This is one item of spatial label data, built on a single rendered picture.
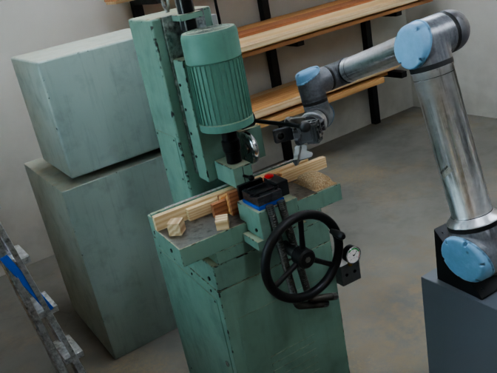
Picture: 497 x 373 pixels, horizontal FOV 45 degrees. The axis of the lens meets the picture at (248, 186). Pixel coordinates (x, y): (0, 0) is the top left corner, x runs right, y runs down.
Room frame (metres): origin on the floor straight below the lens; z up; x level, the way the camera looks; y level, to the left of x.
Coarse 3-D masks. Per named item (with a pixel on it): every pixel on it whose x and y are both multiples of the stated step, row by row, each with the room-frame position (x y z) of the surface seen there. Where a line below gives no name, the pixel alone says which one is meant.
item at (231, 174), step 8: (216, 160) 1.93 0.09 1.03; (224, 160) 1.92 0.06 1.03; (216, 168) 1.93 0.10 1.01; (224, 168) 1.87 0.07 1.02; (232, 168) 1.82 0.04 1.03; (240, 168) 1.83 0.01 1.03; (248, 168) 1.84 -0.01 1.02; (224, 176) 1.88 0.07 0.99; (232, 176) 1.82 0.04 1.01; (240, 176) 1.82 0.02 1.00; (232, 184) 1.84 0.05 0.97
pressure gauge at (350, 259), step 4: (348, 244) 1.81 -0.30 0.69; (352, 244) 1.81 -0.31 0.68; (344, 248) 1.80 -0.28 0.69; (348, 248) 1.78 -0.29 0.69; (352, 248) 1.78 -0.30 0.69; (356, 248) 1.79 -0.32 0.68; (344, 252) 1.78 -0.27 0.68; (348, 252) 1.77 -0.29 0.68; (352, 252) 1.78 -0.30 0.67; (356, 252) 1.79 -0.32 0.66; (360, 252) 1.79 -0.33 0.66; (344, 256) 1.78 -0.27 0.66; (348, 256) 1.77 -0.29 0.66; (352, 256) 1.78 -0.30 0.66; (356, 256) 1.79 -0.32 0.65; (344, 260) 1.79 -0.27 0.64; (348, 260) 1.77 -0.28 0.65; (352, 260) 1.78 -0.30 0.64; (356, 260) 1.79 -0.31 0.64; (348, 264) 1.80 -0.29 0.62; (352, 264) 1.80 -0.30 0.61
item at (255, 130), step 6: (258, 126) 2.09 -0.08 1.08; (240, 132) 2.06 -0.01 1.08; (252, 132) 2.08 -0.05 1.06; (258, 132) 2.09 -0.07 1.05; (240, 138) 2.06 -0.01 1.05; (258, 138) 2.09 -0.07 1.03; (240, 144) 2.06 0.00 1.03; (258, 144) 2.09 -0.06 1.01; (240, 150) 2.07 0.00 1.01; (264, 150) 2.09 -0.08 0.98
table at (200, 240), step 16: (304, 192) 1.83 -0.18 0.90; (320, 192) 1.82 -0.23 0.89; (336, 192) 1.84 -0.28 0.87; (304, 208) 1.78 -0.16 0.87; (192, 224) 1.75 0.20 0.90; (208, 224) 1.73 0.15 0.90; (240, 224) 1.68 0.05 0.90; (304, 224) 1.67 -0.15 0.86; (160, 240) 1.74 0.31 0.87; (176, 240) 1.66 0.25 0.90; (192, 240) 1.64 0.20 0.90; (208, 240) 1.63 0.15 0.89; (224, 240) 1.65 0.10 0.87; (240, 240) 1.68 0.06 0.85; (256, 240) 1.62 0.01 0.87; (176, 256) 1.63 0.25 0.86; (192, 256) 1.61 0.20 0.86; (208, 256) 1.63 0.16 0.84
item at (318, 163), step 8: (312, 160) 2.01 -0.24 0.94; (320, 160) 2.01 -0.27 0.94; (296, 168) 1.96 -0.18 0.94; (304, 168) 1.98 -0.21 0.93; (312, 168) 1.99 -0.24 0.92; (320, 168) 2.01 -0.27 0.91; (288, 176) 1.95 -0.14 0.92; (296, 176) 1.96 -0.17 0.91; (208, 200) 1.83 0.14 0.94; (216, 200) 1.82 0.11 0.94; (192, 208) 1.79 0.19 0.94; (200, 208) 1.80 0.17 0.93; (208, 208) 1.81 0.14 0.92; (192, 216) 1.78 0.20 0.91; (200, 216) 1.79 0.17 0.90
